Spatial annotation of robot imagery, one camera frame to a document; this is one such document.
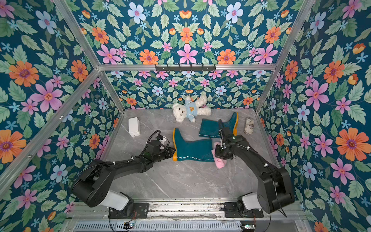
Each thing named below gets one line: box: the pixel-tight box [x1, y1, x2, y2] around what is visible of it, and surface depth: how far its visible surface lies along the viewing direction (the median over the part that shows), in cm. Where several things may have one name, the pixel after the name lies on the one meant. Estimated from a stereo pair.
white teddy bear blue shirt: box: [172, 91, 213, 123], surface depth 113 cm
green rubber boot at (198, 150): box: [172, 127, 215, 162], surface depth 93 cm
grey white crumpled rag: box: [243, 116, 255, 136], surface depth 107 cm
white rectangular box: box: [128, 116, 141, 137], surface depth 106 cm
